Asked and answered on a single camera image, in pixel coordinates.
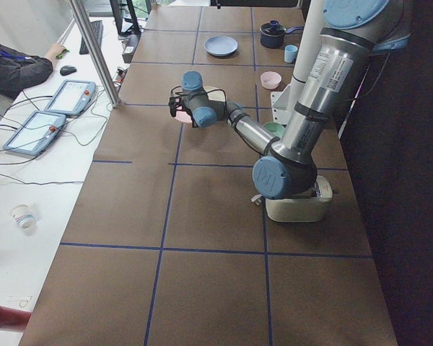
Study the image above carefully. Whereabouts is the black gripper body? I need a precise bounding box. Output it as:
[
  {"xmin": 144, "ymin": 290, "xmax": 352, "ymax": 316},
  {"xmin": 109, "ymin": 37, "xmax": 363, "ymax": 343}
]
[{"xmin": 168, "ymin": 93, "xmax": 191, "ymax": 119}]

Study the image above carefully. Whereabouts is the blue plate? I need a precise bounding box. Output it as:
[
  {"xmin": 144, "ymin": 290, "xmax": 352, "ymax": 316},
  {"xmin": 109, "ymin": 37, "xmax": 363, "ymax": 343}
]
[{"xmin": 204, "ymin": 35, "xmax": 238, "ymax": 57}]

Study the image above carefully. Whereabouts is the pink plate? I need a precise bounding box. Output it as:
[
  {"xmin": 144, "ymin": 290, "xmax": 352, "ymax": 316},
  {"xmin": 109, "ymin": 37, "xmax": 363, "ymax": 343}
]
[{"xmin": 175, "ymin": 110, "xmax": 192, "ymax": 124}]

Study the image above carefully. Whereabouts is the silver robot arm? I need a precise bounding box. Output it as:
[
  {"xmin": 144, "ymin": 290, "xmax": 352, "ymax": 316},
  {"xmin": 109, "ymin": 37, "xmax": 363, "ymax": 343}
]
[{"xmin": 169, "ymin": 1, "xmax": 413, "ymax": 200}]

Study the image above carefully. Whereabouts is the person's hand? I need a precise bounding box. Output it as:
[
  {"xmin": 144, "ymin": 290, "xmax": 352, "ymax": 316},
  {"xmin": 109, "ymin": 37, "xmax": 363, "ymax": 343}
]
[{"xmin": 44, "ymin": 43, "xmax": 66, "ymax": 61}]

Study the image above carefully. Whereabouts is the pink bowl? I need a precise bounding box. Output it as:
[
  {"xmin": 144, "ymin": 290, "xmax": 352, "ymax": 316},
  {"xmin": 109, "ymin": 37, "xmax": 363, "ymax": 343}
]
[{"xmin": 260, "ymin": 71, "xmax": 282, "ymax": 90}]

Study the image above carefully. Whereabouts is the far teach pendant tablet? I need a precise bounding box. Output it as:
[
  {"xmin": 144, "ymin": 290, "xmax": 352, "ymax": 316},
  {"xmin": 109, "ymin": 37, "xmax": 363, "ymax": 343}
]
[{"xmin": 44, "ymin": 80, "xmax": 97, "ymax": 117}]

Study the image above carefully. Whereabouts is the teach pendant tablet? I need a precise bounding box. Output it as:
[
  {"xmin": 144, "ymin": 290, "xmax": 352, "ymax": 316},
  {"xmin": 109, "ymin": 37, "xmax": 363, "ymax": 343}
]
[
  {"xmin": 44, "ymin": 80, "xmax": 97, "ymax": 117},
  {"xmin": 3, "ymin": 111, "xmax": 66, "ymax": 156}
]

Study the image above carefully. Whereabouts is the green bowl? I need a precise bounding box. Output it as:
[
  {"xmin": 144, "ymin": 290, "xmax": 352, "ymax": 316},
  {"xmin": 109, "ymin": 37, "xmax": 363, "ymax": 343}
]
[{"xmin": 263, "ymin": 122, "xmax": 285, "ymax": 138}]

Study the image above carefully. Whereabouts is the black keyboard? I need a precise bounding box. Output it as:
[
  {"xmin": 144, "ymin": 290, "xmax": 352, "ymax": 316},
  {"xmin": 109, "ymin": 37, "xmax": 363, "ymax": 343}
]
[{"xmin": 79, "ymin": 19, "xmax": 105, "ymax": 56}]

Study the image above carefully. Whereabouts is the black computer mouse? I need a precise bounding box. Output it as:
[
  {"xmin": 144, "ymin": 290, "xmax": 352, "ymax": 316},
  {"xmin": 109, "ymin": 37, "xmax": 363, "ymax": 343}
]
[{"xmin": 59, "ymin": 65, "xmax": 77, "ymax": 76}]

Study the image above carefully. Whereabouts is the dark blue saucepan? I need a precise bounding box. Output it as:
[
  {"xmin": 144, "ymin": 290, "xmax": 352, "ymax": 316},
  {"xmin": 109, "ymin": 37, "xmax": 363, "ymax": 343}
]
[{"xmin": 260, "ymin": 19, "xmax": 305, "ymax": 49}]

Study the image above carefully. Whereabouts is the light blue cup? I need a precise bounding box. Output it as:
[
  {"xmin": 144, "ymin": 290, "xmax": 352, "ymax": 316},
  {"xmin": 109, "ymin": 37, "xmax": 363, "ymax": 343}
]
[{"xmin": 284, "ymin": 45, "xmax": 298, "ymax": 63}]

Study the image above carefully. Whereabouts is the near teach pendant tablet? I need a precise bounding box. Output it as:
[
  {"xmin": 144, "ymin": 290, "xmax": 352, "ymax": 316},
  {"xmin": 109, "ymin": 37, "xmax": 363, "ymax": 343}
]
[{"xmin": 3, "ymin": 111, "xmax": 66, "ymax": 156}]

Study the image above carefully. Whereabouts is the cream toaster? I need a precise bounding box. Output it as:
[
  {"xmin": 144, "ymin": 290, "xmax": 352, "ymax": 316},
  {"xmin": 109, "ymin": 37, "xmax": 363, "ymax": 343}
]
[{"xmin": 266, "ymin": 175, "xmax": 333, "ymax": 223}]

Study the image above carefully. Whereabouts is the seated person dark jacket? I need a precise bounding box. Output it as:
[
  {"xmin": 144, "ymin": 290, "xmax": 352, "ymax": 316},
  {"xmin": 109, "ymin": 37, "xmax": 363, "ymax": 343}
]
[{"xmin": 0, "ymin": 43, "xmax": 53, "ymax": 99}]

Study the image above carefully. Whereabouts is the paper cup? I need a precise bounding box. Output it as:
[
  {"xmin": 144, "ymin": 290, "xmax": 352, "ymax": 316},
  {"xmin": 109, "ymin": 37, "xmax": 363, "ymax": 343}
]
[{"xmin": 9, "ymin": 204, "xmax": 35, "ymax": 229}]

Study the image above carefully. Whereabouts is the red cylinder object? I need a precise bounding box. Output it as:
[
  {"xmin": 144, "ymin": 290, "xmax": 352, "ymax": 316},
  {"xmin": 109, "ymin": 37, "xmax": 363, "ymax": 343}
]
[{"xmin": 0, "ymin": 306, "xmax": 32, "ymax": 332}]

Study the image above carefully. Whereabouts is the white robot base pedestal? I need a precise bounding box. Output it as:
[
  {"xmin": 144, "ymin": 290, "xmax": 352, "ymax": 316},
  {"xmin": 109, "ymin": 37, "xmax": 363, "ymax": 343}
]
[{"xmin": 271, "ymin": 0, "xmax": 328, "ymax": 125}]

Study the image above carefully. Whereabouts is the aluminium frame post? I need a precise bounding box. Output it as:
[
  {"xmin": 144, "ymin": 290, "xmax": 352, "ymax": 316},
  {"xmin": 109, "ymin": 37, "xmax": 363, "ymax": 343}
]
[{"xmin": 68, "ymin": 0, "xmax": 121, "ymax": 108}]

